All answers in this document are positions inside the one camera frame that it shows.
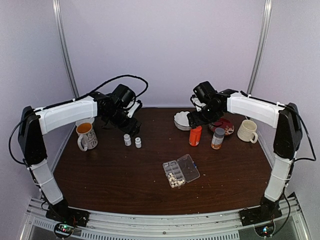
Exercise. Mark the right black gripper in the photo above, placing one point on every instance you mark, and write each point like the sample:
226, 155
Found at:
195, 121

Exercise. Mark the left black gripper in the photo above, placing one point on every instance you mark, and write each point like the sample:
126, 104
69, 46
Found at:
127, 129

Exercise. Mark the orange pill bottle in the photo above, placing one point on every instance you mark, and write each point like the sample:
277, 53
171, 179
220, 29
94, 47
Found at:
195, 136

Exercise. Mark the shorter small white bottle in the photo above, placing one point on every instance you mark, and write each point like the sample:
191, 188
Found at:
138, 142

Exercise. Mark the grey capped white orange bottle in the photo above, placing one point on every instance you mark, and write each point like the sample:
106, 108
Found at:
217, 139

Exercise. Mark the clear plastic pill organizer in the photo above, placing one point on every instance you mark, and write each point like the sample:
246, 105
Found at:
184, 169

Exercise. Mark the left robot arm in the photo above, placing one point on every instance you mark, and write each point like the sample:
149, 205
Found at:
38, 124

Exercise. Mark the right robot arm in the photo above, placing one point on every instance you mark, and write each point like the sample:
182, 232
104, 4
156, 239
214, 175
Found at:
282, 119

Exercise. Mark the white pills in organizer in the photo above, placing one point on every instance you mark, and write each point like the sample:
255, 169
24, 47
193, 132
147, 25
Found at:
171, 177

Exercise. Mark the beige pills in organizer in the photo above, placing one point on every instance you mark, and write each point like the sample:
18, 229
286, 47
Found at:
177, 184

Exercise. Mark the white fluted bowl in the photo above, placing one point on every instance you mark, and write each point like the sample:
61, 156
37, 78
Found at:
181, 120

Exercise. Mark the taller small white bottle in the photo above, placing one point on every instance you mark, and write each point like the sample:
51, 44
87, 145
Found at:
127, 139

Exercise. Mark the red patterned plate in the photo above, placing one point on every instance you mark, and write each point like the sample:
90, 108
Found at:
222, 123

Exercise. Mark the white floral mug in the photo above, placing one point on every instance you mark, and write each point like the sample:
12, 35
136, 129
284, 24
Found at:
87, 139

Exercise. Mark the cream ceramic mug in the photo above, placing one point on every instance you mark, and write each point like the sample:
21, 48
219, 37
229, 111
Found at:
247, 131

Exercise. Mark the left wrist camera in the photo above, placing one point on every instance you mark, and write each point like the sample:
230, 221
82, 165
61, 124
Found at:
134, 106

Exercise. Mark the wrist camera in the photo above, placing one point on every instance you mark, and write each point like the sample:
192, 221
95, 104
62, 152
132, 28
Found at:
134, 106
196, 103

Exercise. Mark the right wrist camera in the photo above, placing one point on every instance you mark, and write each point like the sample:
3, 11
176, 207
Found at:
196, 103

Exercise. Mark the right aluminium frame post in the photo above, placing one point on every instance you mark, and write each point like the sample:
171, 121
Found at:
264, 30

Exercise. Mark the aluminium frame post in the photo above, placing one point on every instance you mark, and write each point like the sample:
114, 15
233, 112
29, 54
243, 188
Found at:
264, 30
56, 4

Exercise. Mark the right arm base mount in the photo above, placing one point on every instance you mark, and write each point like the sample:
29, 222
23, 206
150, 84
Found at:
262, 217

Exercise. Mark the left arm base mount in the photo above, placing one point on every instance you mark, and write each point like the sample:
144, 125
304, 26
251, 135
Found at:
67, 218

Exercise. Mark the front aluminium rail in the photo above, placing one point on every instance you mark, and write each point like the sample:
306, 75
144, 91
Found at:
200, 226

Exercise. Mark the left aluminium frame post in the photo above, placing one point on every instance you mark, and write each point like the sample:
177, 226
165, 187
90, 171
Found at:
56, 4

